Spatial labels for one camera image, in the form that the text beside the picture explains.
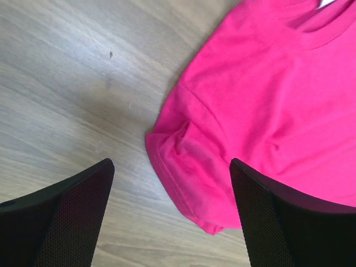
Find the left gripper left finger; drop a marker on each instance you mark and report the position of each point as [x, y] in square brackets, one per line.
[58, 225]

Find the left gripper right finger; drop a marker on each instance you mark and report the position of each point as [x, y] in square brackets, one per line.
[286, 227]

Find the magenta t-shirt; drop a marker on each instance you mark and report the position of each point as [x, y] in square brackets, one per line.
[274, 86]

